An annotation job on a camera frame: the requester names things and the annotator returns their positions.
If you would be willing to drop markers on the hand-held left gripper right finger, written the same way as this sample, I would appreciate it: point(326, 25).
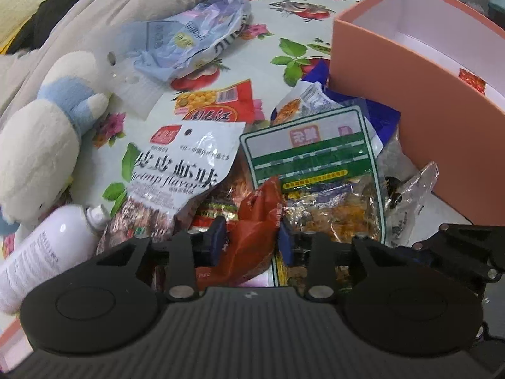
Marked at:
point(286, 244)

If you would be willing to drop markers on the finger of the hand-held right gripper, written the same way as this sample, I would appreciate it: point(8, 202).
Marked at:
point(465, 252)

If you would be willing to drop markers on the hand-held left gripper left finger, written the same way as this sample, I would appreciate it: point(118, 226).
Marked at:
point(217, 243)

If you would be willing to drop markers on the dark red snack packet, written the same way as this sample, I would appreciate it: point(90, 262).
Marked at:
point(252, 229)

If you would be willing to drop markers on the white top brown snack packet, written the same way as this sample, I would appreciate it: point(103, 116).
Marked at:
point(177, 166)

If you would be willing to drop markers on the green striped snack packet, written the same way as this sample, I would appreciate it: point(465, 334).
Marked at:
point(311, 154)

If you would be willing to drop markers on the orange shreds print snack packet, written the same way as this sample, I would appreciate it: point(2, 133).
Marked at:
point(303, 102)

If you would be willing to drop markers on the blue snack packet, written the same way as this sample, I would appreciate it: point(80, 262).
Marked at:
point(380, 118)

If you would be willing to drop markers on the shiny red snack packet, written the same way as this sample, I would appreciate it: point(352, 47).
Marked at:
point(472, 81)

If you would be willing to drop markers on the deep pink cardboard box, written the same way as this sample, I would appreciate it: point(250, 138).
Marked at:
point(394, 67)

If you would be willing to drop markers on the small clear plastic packet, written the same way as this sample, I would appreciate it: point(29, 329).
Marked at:
point(414, 205)

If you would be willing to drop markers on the yellow red snack packet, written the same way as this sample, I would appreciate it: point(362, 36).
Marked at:
point(221, 98)

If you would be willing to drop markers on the white spray bottle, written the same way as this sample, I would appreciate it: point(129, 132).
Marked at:
point(43, 248)

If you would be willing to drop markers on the crumpled blue plastic bag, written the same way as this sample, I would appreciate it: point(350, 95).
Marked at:
point(189, 35)

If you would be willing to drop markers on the white blue plush toy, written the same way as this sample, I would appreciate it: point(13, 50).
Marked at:
point(35, 138)

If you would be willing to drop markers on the floral fruit print mat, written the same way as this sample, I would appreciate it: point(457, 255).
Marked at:
point(284, 19)

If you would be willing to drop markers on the pink cardboard box lid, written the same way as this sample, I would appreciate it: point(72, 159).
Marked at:
point(10, 333)

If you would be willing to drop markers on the grey duvet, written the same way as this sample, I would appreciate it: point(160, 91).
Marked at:
point(79, 27)

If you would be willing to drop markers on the cream quilted headboard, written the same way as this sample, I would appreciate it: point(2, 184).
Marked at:
point(23, 4)

